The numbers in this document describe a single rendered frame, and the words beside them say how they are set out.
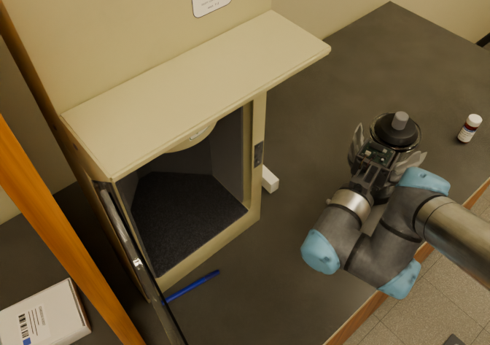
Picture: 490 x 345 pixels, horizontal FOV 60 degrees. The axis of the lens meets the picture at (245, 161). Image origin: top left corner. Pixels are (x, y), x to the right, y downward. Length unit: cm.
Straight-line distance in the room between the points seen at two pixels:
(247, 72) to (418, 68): 107
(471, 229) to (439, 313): 148
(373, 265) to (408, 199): 13
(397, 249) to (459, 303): 143
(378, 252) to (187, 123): 43
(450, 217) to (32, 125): 86
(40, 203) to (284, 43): 34
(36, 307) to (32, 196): 59
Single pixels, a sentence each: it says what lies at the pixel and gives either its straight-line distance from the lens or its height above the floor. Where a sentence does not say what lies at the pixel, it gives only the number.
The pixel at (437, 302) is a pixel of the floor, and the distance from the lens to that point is 213.
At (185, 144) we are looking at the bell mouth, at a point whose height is 132.
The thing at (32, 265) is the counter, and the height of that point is 94.
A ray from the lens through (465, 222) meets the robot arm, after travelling 66.
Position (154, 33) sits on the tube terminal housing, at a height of 155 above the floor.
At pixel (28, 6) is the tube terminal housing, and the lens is 44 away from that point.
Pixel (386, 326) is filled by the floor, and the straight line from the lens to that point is 202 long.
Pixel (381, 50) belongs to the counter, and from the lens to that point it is 157.
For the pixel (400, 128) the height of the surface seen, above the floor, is 118.
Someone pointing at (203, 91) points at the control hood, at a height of 151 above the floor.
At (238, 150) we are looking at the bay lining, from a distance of 84.
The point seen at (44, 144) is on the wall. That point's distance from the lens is 112.
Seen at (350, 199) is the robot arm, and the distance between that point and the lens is 81.
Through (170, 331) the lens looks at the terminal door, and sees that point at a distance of 48.
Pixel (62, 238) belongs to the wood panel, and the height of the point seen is 143.
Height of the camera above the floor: 184
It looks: 51 degrees down
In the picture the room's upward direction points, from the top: straight up
